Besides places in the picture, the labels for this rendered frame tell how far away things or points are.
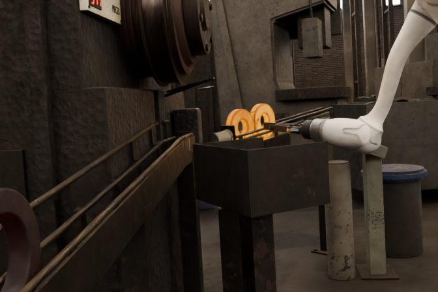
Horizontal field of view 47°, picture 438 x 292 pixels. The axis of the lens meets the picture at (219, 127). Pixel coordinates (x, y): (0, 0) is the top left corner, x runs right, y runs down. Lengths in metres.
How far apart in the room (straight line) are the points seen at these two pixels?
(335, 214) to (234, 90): 2.30
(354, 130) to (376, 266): 0.82
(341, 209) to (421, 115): 1.65
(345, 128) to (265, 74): 2.56
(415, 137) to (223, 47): 1.76
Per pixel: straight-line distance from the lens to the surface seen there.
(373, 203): 2.37
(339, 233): 2.33
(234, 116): 2.11
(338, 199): 2.30
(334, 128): 1.85
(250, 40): 4.40
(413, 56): 10.47
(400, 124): 3.74
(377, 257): 2.43
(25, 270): 0.75
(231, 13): 4.49
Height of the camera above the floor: 0.82
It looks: 3 degrees down
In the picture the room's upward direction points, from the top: 3 degrees counter-clockwise
